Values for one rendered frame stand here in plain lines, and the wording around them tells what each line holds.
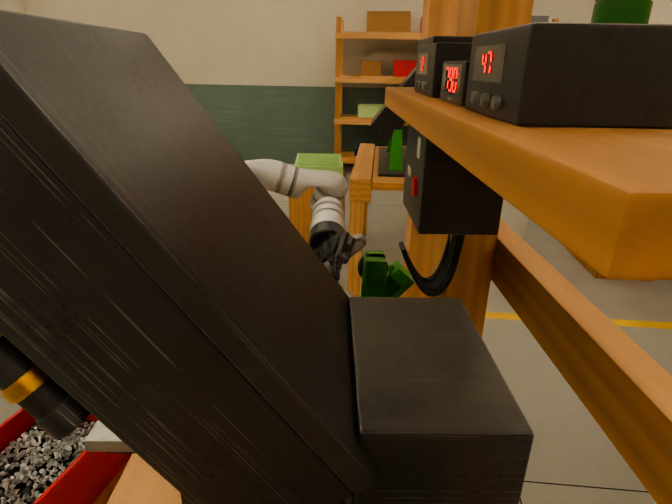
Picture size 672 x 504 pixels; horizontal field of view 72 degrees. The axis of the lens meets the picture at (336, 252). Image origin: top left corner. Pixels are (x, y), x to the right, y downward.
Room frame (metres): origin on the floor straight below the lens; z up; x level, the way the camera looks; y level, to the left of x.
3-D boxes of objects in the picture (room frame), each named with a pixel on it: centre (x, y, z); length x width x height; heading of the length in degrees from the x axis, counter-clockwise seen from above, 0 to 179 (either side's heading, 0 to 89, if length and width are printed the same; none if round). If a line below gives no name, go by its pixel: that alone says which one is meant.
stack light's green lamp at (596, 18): (0.51, -0.27, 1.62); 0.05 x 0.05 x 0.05
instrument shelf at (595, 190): (0.63, -0.23, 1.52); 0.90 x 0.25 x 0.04; 1
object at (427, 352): (0.52, -0.11, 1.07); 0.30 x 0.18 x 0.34; 1
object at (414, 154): (0.74, -0.18, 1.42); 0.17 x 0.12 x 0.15; 1
